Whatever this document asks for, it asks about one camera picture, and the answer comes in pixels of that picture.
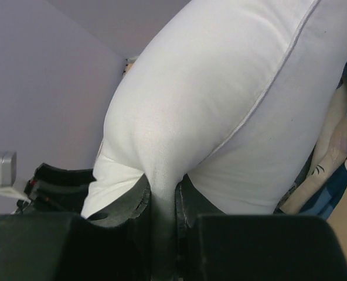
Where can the dark blue lettered pillowcase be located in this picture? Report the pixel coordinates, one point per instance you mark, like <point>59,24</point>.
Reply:
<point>321,189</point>

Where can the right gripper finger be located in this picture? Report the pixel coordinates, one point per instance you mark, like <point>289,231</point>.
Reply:
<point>191,203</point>

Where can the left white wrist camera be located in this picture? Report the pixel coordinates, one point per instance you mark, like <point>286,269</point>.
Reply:
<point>10,185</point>

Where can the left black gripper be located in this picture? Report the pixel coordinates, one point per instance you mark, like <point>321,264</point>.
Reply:
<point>52,189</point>

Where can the white pillow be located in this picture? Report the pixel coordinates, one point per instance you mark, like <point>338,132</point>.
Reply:
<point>232,94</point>

